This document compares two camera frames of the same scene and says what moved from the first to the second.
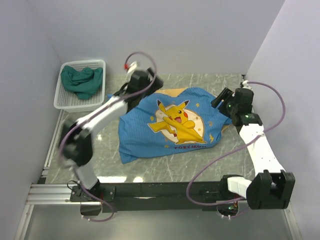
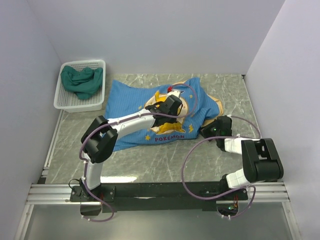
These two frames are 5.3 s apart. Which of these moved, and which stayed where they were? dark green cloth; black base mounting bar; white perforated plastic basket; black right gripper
Moved: black right gripper
Stayed: white perforated plastic basket; black base mounting bar; dark green cloth
